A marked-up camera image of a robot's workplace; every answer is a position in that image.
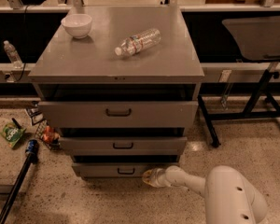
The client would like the grey bottom drawer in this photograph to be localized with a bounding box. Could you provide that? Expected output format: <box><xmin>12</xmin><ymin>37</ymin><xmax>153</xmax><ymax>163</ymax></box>
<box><xmin>72</xmin><ymin>162</ymin><xmax>176</xmax><ymax>179</ymax></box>

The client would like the grey drawer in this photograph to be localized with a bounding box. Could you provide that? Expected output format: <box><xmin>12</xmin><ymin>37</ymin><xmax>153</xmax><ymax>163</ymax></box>
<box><xmin>39</xmin><ymin>102</ymin><xmax>198</xmax><ymax>128</ymax></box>
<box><xmin>72</xmin><ymin>162</ymin><xmax>176</xmax><ymax>179</ymax></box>
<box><xmin>60</xmin><ymin>137</ymin><xmax>187</xmax><ymax>156</ymax></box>

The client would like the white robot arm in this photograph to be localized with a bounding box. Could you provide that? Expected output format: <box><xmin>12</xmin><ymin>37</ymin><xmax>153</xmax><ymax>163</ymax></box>
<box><xmin>142</xmin><ymin>165</ymin><xmax>268</xmax><ymax>224</ymax></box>

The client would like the grey middle drawer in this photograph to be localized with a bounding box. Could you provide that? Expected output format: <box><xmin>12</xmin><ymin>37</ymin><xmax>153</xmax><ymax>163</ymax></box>
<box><xmin>60</xmin><ymin>137</ymin><xmax>187</xmax><ymax>156</ymax></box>

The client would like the grey metal drawer cabinet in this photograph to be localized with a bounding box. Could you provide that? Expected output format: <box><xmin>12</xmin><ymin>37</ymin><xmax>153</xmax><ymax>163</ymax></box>
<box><xmin>28</xmin><ymin>6</ymin><xmax>205</xmax><ymax>180</ymax></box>

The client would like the grey top drawer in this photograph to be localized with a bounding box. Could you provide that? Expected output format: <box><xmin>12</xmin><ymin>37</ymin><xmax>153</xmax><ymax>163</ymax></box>
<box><xmin>39</xmin><ymin>102</ymin><xmax>198</xmax><ymax>128</ymax></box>

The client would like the blue soda can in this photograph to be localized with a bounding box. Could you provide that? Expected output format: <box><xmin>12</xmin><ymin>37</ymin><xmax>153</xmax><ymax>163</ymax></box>
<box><xmin>25</xmin><ymin>139</ymin><xmax>39</xmax><ymax>163</ymax></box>

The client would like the black pole on floor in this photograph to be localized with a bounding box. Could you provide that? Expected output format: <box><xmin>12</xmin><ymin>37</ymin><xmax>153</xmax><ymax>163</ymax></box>
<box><xmin>0</xmin><ymin>153</ymin><xmax>38</xmax><ymax>224</ymax></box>

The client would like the black white snack packet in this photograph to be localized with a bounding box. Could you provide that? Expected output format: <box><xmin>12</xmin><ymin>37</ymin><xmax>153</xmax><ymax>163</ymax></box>
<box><xmin>25</xmin><ymin>107</ymin><xmax>44</xmax><ymax>126</ymax></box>

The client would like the clear plastic water bottle lying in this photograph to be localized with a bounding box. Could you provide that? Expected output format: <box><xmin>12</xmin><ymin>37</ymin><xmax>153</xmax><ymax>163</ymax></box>
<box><xmin>114</xmin><ymin>28</ymin><xmax>161</xmax><ymax>57</ymax></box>

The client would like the green snack bag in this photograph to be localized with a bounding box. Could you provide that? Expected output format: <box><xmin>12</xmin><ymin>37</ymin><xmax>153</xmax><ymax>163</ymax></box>
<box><xmin>0</xmin><ymin>122</ymin><xmax>25</xmax><ymax>148</ymax></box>

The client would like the white ceramic bowl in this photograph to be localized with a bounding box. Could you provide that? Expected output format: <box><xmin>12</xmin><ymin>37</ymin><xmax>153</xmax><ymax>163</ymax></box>
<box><xmin>61</xmin><ymin>14</ymin><xmax>92</xmax><ymax>39</ymax></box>

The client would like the black folding stand table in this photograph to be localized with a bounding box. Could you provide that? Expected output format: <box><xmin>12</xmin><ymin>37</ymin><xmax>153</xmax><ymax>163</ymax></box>
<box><xmin>198</xmin><ymin>16</ymin><xmax>280</xmax><ymax>147</ymax></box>

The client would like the small upright water bottle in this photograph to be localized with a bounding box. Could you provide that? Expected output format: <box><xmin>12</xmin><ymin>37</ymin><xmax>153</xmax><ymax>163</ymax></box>
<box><xmin>4</xmin><ymin>40</ymin><xmax>23</xmax><ymax>69</ymax></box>

